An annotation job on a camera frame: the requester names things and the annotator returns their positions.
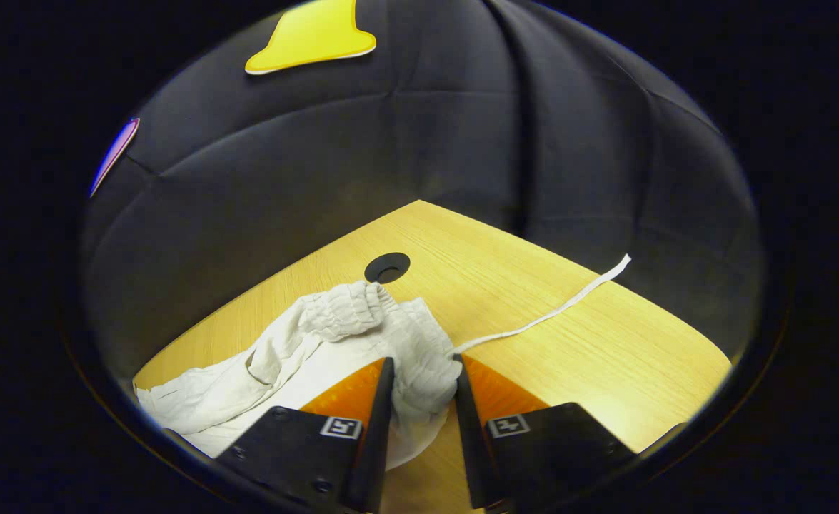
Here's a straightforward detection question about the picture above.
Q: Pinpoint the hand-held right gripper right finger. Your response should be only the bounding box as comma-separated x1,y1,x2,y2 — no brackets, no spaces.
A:
453,355,635,509

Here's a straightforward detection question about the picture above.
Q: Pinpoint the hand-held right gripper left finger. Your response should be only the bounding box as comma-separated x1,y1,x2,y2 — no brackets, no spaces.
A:
212,357,396,513

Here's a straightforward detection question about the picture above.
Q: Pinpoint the black backdrop cloth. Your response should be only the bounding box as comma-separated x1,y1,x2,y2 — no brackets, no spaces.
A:
80,0,766,400

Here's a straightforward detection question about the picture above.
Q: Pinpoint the black table cable grommet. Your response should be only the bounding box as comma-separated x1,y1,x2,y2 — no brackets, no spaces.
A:
364,252,411,284

